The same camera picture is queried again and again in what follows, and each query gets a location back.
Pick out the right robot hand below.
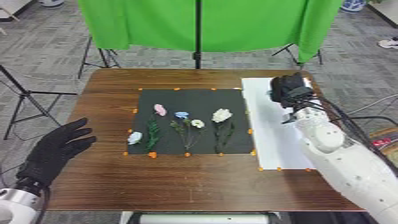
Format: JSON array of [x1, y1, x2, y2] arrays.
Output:
[[268, 72, 312, 102]]

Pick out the brownish green sprig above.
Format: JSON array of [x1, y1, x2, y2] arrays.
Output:
[[168, 120, 195, 152]]

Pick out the dark mat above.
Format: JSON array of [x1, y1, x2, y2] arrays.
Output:
[[126, 88, 257, 156]]

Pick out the black tripod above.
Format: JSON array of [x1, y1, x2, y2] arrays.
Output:
[[0, 64, 80, 141]]

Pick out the white sheet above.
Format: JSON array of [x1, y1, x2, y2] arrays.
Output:
[[240, 77, 319, 171]]

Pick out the pale grey bar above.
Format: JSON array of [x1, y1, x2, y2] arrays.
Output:
[[119, 211, 287, 224]]

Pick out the blue flower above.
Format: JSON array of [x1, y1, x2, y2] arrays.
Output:
[[172, 111, 192, 134]]

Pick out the dark green sprig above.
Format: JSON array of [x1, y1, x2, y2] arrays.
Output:
[[213, 122, 236, 154]]

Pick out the black stand legs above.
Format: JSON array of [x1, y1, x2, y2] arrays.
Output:
[[270, 43, 325, 66], [76, 35, 122, 80]]

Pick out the pink flower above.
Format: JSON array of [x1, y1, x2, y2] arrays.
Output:
[[152, 103, 168, 117]]

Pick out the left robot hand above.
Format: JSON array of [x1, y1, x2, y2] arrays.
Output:
[[16, 117, 99, 188]]

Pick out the small white flower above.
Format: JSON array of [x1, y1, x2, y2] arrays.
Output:
[[126, 131, 145, 146]]

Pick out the black stand pole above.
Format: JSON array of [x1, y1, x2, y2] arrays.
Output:
[[192, 0, 204, 70]]

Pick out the large white flower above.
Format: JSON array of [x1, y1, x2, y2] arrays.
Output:
[[209, 107, 234, 153]]

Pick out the black cable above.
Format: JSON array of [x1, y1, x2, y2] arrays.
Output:
[[298, 95, 398, 168]]

